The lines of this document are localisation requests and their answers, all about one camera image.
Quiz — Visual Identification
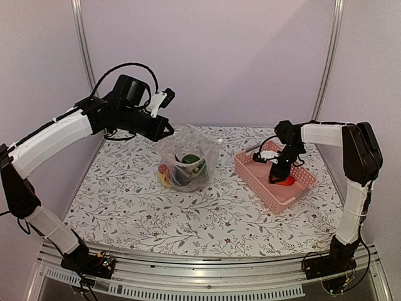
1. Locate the aluminium frame post left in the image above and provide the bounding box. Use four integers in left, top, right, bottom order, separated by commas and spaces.
70, 0, 109, 135

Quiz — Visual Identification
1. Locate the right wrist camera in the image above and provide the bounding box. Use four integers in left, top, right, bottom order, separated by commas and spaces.
253, 150, 279, 164

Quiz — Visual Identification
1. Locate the front aluminium rail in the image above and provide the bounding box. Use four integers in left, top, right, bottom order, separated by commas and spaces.
26, 243, 393, 300

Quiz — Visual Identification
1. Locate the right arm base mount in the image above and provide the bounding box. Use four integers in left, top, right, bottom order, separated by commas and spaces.
301, 238, 358, 280

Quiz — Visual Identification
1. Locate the clear zip top bag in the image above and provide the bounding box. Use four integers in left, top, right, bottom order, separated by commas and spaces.
155, 124, 223, 192

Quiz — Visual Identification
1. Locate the purple toy eggplant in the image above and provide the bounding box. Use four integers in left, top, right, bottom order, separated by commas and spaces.
171, 167, 192, 187

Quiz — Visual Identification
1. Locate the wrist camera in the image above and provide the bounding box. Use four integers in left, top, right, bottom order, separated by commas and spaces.
146, 88, 175, 118
253, 150, 279, 164

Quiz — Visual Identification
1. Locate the aluminium frame post right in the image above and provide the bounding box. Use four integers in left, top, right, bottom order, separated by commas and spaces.
311, 0, 345, 120

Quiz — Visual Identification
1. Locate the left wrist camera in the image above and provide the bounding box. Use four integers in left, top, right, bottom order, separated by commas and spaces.
146, 88, 175, 118

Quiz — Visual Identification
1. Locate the green toy cucumber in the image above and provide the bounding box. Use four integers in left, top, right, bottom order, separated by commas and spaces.
176, 159, 208, 186

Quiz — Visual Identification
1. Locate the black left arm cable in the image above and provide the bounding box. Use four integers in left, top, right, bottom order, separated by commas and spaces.
89, 61, 160, 100

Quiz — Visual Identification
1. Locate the red toy fruit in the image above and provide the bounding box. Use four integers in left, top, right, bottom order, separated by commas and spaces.
158, 164, 171, 180

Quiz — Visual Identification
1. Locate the orange red toy mango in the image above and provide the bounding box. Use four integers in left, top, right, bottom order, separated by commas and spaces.
275, 175, 296, 186

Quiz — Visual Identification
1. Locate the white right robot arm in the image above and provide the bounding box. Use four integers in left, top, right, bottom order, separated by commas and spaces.
257, 120, 383, 246

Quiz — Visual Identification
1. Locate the aluminium frame post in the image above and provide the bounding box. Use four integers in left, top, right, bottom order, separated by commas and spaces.
70, 0, 109, 135
311, 0, 345, 120

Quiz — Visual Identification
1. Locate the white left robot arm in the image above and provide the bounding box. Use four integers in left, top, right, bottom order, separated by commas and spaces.
1, 75, 175, 272

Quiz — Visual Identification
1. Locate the yellow toy fruit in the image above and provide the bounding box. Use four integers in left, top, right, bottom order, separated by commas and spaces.
159, 174, 171, 187

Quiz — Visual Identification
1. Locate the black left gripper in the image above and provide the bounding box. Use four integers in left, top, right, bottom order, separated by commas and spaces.
117, 105, 175, 141

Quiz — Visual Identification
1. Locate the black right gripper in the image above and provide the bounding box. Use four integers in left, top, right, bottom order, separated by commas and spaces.
269, 144, 305, 183

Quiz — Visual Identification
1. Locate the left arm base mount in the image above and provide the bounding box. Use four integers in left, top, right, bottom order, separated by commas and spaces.
61, 245, 115, 279

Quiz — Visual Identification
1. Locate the pink perforated plastic basket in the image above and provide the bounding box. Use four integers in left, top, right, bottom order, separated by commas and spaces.
234, 140, 318, 214

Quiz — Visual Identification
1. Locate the floral patterned table mat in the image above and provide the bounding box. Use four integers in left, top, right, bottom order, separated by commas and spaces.
65, 127, 343, 257

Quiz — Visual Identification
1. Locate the green toy lime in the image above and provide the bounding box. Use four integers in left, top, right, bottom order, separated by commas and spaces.
182, 154, 200, 164

